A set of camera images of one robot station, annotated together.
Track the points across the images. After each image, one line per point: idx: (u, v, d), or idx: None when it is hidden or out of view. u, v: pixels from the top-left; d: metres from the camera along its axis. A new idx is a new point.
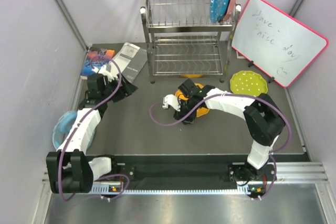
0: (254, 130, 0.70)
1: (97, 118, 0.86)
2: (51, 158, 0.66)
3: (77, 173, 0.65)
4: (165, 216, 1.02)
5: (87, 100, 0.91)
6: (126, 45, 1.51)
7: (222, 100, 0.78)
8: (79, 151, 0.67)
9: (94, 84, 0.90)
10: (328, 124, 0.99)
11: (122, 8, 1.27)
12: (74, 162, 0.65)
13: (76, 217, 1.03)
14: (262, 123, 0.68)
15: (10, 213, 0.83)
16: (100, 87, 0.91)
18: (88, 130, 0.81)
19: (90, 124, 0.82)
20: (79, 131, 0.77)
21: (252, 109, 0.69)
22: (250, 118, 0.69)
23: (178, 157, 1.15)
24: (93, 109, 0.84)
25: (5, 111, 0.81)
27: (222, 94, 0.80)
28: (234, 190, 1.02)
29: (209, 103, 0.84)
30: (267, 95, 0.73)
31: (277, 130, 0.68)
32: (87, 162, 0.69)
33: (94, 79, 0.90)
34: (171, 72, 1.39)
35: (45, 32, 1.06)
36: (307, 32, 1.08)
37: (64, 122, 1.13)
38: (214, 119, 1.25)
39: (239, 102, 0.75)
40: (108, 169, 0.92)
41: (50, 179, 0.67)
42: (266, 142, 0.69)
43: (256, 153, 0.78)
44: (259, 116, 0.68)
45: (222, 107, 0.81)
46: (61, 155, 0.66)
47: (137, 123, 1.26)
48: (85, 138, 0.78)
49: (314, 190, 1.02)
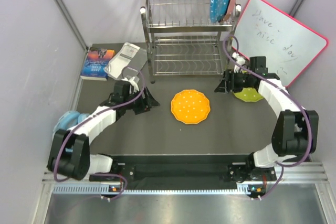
0: (277, 134, 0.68)
1: (111, 119, 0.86)
2: (59, 135, 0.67)
3: (76, 156, 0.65)
4: (165, 216, 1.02)
5: (109, 101, 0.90)
6: (126, 45, 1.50)
7: (276, 92, 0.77)
8: (85, 136, 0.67)
9: (119, 89, 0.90)
10: (328, 124, 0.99)
11: (122, 8, 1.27)
12: (77, 145, 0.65)
13: (76, 217, 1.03)
14: (287, 134, 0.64)
15: (10, 213, 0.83)
16: (124, 94, 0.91)
18: (101, 125, 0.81)
19: (103, 121, 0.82)
20: (92, 121, 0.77)
21: (291, 115, 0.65)
22: (281, 121, 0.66)
23: (179, 157, 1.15)
24: (109, 109, 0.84)
25: (5, 110, 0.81)
27: (279, 87, 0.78)
28: (234, 190, 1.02)
29: (262, 85, 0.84)
30: (316, 119, 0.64)
31: (295, 149, 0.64)
32: (88, 151, 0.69)
33: (121, 84, 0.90)
34: (171, 72, 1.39)
35: (45, 32, 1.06)
36: (307, 32, 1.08)
37: (64, 122, 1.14)
38: (214, 120, 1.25)
39: (286, 103, 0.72)
40: (107, 170, 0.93)
41: (50, 153, 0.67)
42: (277, 151, 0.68)
43: (265, 154, 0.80)
44: (290, 126, 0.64)
45: (269, 98, 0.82)
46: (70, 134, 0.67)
47: (137, 123, 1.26)
48: (94, 130, 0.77)
49: (314, 190, 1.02)
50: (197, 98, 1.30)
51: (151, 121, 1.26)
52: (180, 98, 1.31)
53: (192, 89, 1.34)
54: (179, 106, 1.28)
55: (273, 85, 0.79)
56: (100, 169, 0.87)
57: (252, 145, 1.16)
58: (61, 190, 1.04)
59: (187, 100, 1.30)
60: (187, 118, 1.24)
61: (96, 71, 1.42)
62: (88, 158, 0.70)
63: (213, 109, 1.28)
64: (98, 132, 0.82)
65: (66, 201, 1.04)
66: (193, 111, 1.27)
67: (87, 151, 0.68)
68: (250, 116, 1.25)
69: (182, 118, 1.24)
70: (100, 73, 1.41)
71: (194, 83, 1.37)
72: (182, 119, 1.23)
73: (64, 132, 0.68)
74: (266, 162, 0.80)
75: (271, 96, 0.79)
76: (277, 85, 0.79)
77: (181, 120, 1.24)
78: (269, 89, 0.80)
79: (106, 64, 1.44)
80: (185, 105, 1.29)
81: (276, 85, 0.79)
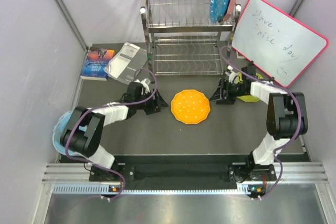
0: (270, 117, 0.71)
1: (123, 114, 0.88)
2: (78, 110, 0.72)
3: (90, 130, 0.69)
4: (165, 216, 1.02)
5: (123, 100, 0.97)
6: (126, 45, 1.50)
7: (264, 86, 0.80)
8: (101, 114, 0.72)
9: (132, 90, 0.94)
10: (328, 124, 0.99)
11: (122, 8, 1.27)
12: (94, 119, 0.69)
13: (76, 217, 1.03)
14: (279, 112, 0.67)
15: (10, 213, 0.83)
16: (136, 95, 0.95)
18: (114, 115, 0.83)
19: (117, 112, 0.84)
20: (107, 108, 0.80)
21: (279, 95, 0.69)
22: (271, 103, 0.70)
23: (179, 157, 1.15)
24: (123, 105, 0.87)
25: (5, 111, 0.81)
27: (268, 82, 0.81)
28: (234, 190, 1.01)
29: (252, 86, 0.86)
30: (303, 98, 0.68)
31: (287, 128, 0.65)
32: (101, 130, 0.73)
33: (134, 86, 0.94)
34: (171, 72, 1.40)
35: (46, 32, 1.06)
36: (307, 32, 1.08)
37: (64, 122, 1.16)
38: (214, 120, 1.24)
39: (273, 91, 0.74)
40: (108, 167, 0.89)
41: (66, 126, 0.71)
42: (273, 134, 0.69)
43: (263, 147, 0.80)
44: (280, 105, 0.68)
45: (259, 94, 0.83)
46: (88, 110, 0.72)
47: (137, 123, 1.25)
48: (108, 117, 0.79)
49: (314, 190, 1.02)
50: (197, 98, 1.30)
51: (151, 121, 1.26)
52: (180, 98, 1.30)
53: (192, 89, 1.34)
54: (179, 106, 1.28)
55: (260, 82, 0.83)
56: (102, 162, 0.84)
57: (252, 145, 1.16)
58: (61, 190, 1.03)
59: (187, 101, 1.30)
60: (187, 118, 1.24)
61: (96, 71, 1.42)
62: (99, 137, 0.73)
63: (213, 109, 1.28)
64: (109, 123, 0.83)
65: (66, 201, 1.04)
66: (193, 111, 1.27)
67: (100, 129, 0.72)
68: (250, 116, 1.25)
69: (182, 118, 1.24)
70: (100, 73, 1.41)
71: (194, 83, 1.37)
72: (182, 119, 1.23)
73: (82, 109, 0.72)
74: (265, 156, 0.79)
75: (261, 91, 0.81)
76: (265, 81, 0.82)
77: (181, 120, 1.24)
78: (257, 87, 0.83)
79: (106, 64, 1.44)
80: (185, 105, 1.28)
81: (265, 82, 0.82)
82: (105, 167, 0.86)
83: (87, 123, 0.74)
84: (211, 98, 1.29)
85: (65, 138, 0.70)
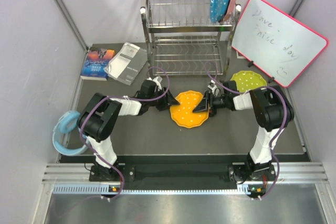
0: (258, 112, 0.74)
1: (135, 110, 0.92)
2: (97, 96, 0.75)
3: (106, 116, 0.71)
4: (165, 216, 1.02)
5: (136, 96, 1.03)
6: (126, 45, 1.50)
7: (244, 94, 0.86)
8: (119, 102, 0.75)
9: (146, 88, 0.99)
10: (328, 124, 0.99)
11: (123, 8, 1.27)
12: (112, 106, 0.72)
13: (76, 217, 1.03)
14: (264, 104, 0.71)
15: (10, 213, 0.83)
16: (149, 93, 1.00)
18: (127, 109, 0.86)
19: (132, 106, 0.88)
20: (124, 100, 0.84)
21: (258, 91, 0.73)
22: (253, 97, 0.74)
23: (179, 157, 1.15)
24: (137, 100, 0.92)
25: (5, 111, 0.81)
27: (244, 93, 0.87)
28: (234, 190, 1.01)
29: (235, 100, 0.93)
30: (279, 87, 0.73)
31: (277, 118, 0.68)
32: (116, 119, 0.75)
33: (148, 85, 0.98)
34: (171, 72, 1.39)
35: (46, 33, 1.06)
36: (307, 32, 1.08)
37: (64, 122, 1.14)
38: (214, 120, 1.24)
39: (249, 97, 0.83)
40: (111, 163, 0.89)
41: (84, 109, 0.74)
42: (265, 126, 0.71)
43: (259, 144, 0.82)
44: (262, 98, 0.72)
45: (243, 105, 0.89)
46: (107, 97, 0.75)
47: (138, 123, 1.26)
48: (122, 109, 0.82)
49: (314, 190, 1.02)
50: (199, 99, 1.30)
51: (151, 121, 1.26)
52: (184, 98, 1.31)
53: (198, 92, 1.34)
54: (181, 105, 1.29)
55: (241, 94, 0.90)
56: (106, 156, 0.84)
57: (252, 145, 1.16)
58: (61, 190, 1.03)
59: (189, 103, 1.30)
60: (182, 119, 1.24)
61: (96, 71, 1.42)
62: (114, 125, 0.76)
63: None
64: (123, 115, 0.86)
65: (66, 201, 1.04)
66: (190, 115, 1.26)
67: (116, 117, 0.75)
68: (250, 116, 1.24)
69: (178, 118, 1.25)
70: (100, 73, 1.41)
71: (193, 83, 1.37)
72: (177, 120, 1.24)
73: (102, 96, 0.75)
74: (262, 151, 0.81)
75: (243, 98, 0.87)
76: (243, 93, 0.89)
77: (176, 120, 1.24)
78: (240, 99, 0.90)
79: (106, 64, 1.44)
80: (185, 105, 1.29)
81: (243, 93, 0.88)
82: (107, 162, 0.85)
83: (103, 110, 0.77)
84: (196, 108, 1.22)
85: (81, 120, 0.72)
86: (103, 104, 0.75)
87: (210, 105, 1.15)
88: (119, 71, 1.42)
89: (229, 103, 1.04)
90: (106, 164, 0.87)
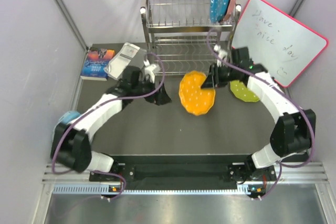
0: (276, 136, 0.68)
1: (117, 108, 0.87)
2: (61, 126, 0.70)
3: (74, 152, 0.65)
4: (165, 216, 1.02)
5: (116, 88, 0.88)
6: (126, 45, 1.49)
7: (268, 91, 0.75)
8: (83, 132, 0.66)
9: (128, 75, 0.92)
10: (328, 123, 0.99)
11: (123, 8, 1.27)
12: (76, 140, 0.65)
13: (76, 217, 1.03)
14: (290, 136, 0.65)
15: (10, 213, 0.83)
16: (132, 81, 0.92)
18: (102, 119, 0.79)
19: (109, 110, 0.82)
20: (94, 114, 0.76)
21: (290, 119, 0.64)
22: (281, 126, 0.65)
23: (179, 157, 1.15)
24: (116, 97, 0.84)
25: (5, 111, 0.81)
27: (270, 84, 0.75)
28: (234, 190, 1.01)
29: (251, 82, 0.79)
30: (314, 115, 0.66)
31: (297, 148, 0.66)
32: (88, 145, 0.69)
33: (129, 71, 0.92)
34: (171, 72, 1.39)
35: (46, 33, 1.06)
36: (307, 32, 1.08)
37: None
38: (215, 119, 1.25)
39: (281, 103, 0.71)
40: (107, 170, 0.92)
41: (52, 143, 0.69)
42: (281, 152, 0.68)
43: (264, 155, 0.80)
44: (291, 129, 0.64)
45: (261, 96, 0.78)
46: (69, 128, 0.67)
47: (138, 123, 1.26)
48: (96, 125, 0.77)
49: (314, 190, 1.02)
50: (200, 80, 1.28)
51: (151, 121, 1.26)
52: (187, 86, 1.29)
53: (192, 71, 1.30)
54: (186, 93, 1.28)
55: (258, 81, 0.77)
56: (100, 167, 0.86)
57: (252, 146, 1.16)
58: (61, 190, 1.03)
59: (193, 87, 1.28)
60: (197, 107, 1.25)
61: (96, 71, 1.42)
62: (88, 151, 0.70)
63: (213, 109, 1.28)
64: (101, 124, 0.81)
65: (66, 201, 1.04)
66: (202, 97, 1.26)
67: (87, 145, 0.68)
68: (250, 116, 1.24)
69: (193, 108, 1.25)
70: (100, 73, 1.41)
71: None
72: (193, 110, 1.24)
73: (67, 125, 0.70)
74: (267, 162, 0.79)
75: (263, 95, 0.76)
76: (269, 82, 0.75)
77: (193, 110, 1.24)
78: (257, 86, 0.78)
79: (106, 64, 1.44)
80: (192, 92, 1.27)
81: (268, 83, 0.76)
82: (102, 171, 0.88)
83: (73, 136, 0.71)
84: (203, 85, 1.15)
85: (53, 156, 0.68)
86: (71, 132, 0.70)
87: (217, 81, 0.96)
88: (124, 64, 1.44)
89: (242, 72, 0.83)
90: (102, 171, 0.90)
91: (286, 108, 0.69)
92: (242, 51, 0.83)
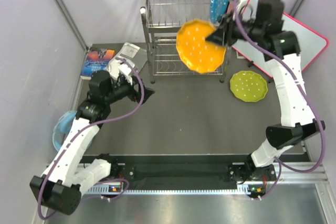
0: (276, 133, 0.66)
1: (94, 132, 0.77)
2: (33, 182, 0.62)
3: (59, 203, 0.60)
4: (165, 216, 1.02)
5: (86, 106, 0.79)
6: (126, 45, 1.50)
7: (290, 85, 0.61)
8: (61, 185, 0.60)
9: (96, 88, 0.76)
10: (329, 123, 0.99)
11: (122, 8, 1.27)
12: (56, 195, 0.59)
13: (77, 217, 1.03)
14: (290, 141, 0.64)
15: (10, 213, 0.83)
16: (102, 93, 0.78)
18: (80, 151, 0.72)
19: (84, 141, 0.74)
20: (68, 154, 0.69)
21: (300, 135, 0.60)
22: (287, 135, 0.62)
23: (179, 157, 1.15)
24: (88, 124, 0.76)
25: (4, 111, 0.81)
27: (296, 81, 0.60)
28: (234, 190, 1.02)
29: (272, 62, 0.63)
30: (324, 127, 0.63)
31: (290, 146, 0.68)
32: (73, 188, 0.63)
33: (96, 82, 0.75)
34: (171, 72, 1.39)
35: (46, 32, 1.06)
36: (307, 32, 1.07)
37: (64, 122, 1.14)
38: (216, 119, 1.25)
39: (297, 109, 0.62)
40: (107, 174, 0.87)
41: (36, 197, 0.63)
42: (272, 145, 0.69)
43: (263, 152, 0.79)
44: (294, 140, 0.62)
45: (278, 84, 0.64)
46: (43, 182, 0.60)
47: (139, 122, 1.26)
48: (76, 161, 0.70)
49: (314, 190, 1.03)
50: None
51: (151, 121, 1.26)
52: None
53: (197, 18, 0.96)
54: (185, 46, 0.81)
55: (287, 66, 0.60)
56: (98, 178, 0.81)
57: (252, 146, 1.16)
58: None
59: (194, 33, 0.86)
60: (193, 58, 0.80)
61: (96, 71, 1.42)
62: (77, 193, 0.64)
63: (213, 109, 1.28)
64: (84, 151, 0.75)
65: None
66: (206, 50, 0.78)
67: (72, 192, 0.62)
68: (251, 116, 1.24)
69: (187, 56, 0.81)
70: None
71: (193, 83, 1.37)
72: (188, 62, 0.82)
73: (40, 179, 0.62)
74: (265, 159, 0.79)
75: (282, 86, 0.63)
76: (296, 77, 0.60)
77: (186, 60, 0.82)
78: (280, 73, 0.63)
79: (106, 64, 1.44)
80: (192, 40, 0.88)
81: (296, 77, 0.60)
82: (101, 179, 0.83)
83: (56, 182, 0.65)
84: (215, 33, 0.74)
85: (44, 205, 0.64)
86: (48, 182, 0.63)
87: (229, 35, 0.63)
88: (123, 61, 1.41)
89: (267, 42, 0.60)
90: (102, 177, 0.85)
91: (300, 118, 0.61)
92: None
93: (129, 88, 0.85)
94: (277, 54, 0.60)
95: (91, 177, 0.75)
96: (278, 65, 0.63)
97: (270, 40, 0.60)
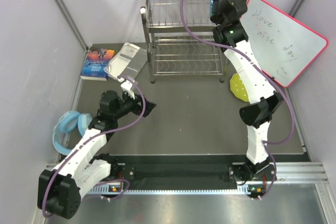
0: (248, 113, 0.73)
1: (102, 144, 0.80)
2: (43, 176, 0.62)
3: (62, 199, 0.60)
4: (165, 216, 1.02)
5: (98, 121, 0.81)
6: (126, 45, 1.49)
7: (246, 67, 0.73)
8: (68, 181, 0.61)
9: (106, 107, 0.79)
10: (329, 123, 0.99)
11: (123, 8, 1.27)
12: (62, 190, 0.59)
13: (77, 217, 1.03)
14: (260, 116, 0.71)
15: (9, 213, 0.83)
16: (112, 109, 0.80)
18: (89, 155, 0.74)
19: (94, 146, 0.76)
20: (79, 155, 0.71)
21: (264, 108, 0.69)
22: (255, 110, 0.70)
23: (179, 156, 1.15)
24: (99, 132, 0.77)
25: (4, 112, 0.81)
27: (251, 62, 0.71)
28: (234, 190, 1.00)
29: (229, 51, 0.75)
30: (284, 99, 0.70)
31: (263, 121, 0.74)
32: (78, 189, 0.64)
33: (106, 101, 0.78)
34: (171, 72, 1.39)
35: (46, 32, 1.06)
36: (307, 31, 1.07)
37: (64, 122, 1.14)
38: (216, 119, 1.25)
39: (260, 85, 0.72)
40: (106, 175, 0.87)
41: (38, 194, 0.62)
42: (246, 123, 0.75)
43: (251, 141, 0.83)
44: (263, 114, 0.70)
45: (238, 67, 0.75)
46: (54, 174, 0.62)
47: (139, 122, 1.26)
48: (83, 163, 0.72)
49: (314, 190, 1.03)
50: None
51: (151, 121, 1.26)
52: None
53: None
54: None
55: (241, 50, 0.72)
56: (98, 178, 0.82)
57: None
58: None
59: None
60: None
61: (96, 71, 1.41)
62: (79, 195, 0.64)
63: (213, 109, 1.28)
64: (92, 156, 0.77)
65: None
66: None
67: (76, 192, 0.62)
68: None
69: None
70: (100, 73, 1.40)
71: (193, 83, 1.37)
72: None
73: (49, 173, 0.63)
74: (257, 149, 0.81)
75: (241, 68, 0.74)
76: (250, 59, 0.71)
77: None
78: (236, 59, 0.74)
79: (106, 64, 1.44)
80: None
81: (249, 59, 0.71)
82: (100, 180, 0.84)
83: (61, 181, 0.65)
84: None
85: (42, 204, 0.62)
86: (56, 179, 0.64)
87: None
88: (122, 63, 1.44)
89: (221, 34, 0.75)
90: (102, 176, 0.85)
91: (263, 92, 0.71)
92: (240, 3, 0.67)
93: (133, 104, 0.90)
94: (231, 43, 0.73)
95: (90, 179, 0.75)
96: (233, 52, 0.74)
97: (223, 34, 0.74)
